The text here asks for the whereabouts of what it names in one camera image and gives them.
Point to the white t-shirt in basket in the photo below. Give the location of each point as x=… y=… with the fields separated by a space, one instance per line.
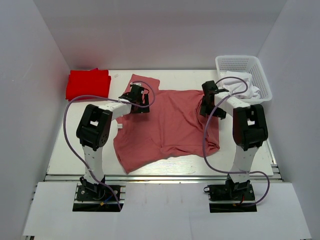
x=234 y=85

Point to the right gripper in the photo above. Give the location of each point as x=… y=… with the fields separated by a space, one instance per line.
x=205 y=109

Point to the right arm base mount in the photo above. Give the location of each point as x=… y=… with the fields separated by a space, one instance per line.
x=222 y=199

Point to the white plastic basket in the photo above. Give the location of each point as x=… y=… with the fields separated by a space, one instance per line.
x=246 y=64

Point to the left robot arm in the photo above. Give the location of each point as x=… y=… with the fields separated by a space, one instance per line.
x=94 y=129

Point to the pink t-shirt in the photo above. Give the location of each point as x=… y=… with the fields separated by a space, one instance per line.
x=172 y=128

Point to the folded red t-shirt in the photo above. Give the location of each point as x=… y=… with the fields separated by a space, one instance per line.
x=88 y=82

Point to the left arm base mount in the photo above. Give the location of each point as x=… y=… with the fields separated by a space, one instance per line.
x=88 y=201

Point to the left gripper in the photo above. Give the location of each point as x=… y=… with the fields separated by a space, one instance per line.
x=142 y=110

